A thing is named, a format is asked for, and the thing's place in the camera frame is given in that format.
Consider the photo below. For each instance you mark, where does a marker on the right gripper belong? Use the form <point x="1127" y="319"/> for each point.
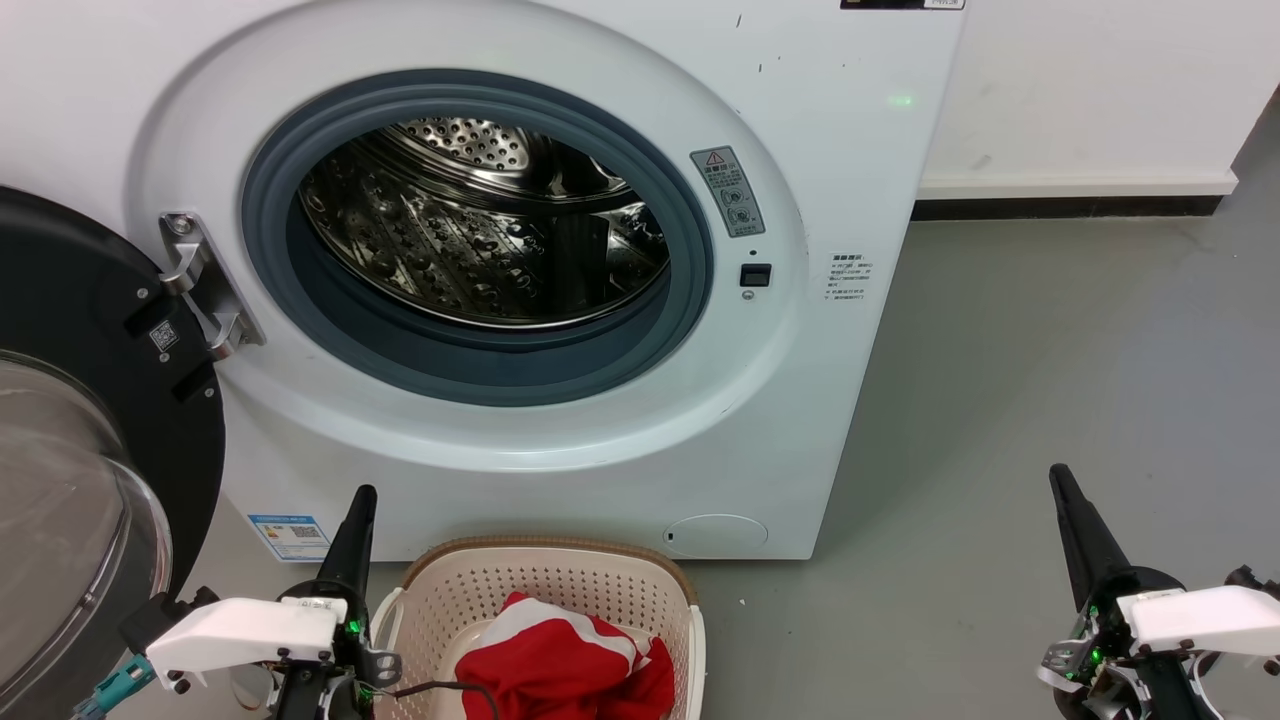
<point x="1105" y="630"/>

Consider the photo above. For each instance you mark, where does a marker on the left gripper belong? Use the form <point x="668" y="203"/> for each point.
<point x="358" y="648"/>

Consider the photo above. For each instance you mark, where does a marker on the red white striped garment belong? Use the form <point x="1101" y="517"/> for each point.
<point x="560" y="665"/>

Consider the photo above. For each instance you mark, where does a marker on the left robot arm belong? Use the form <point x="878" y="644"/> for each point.
<point x="300" y="695"/>

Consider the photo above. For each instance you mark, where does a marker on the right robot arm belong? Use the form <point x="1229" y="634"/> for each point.
<point x="1180" y="695"/>

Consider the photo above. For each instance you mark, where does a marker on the cream perforated laundry basket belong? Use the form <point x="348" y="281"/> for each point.
<point x="560" y="575"/>

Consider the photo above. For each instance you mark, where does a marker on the silver metal door hinge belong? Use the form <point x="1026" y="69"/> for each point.
<point x="205" y="285"/>

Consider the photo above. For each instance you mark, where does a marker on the stainless steel washing machine drum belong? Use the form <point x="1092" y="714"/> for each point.
<point x="470" y="240"/>

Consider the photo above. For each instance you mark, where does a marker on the black glass washer door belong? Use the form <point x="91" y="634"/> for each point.
<point x="90" y="300"/>

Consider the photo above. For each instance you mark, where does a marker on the blue white energy label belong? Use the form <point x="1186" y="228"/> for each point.
<point x="290" y="537"/>

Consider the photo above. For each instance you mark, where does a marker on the small door QR sticker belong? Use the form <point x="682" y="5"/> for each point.
<point x="165" y="335"/>

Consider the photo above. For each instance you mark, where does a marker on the white front-load washing machine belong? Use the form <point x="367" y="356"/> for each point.
<point x="780" y="420"/>

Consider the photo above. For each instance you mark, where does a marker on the white printed text sticker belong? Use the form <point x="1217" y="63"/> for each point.
<point x="849" y="278"/>

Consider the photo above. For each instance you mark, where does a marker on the round white filter cover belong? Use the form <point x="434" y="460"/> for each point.
<point x="716" y="536"/>

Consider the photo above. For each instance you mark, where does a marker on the black door latch socket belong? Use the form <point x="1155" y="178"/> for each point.
<point x="756" y="275"/>

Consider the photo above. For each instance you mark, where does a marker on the grey warning sticker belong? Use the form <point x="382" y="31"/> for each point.
<point x="728" y="192"/>

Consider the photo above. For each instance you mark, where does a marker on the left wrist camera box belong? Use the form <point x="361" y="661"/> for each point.
<point x="245" y="630"/>

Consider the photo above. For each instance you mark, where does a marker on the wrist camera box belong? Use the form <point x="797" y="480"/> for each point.
<point x="245" y="630"/>
<point x="1200" y="615"/>

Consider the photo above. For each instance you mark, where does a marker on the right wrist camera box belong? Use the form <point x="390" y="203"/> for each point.
<point x="1200" y="615"/>

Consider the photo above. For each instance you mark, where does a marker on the white wall baseboard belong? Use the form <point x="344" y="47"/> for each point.
<point x="1075" y="185"/>

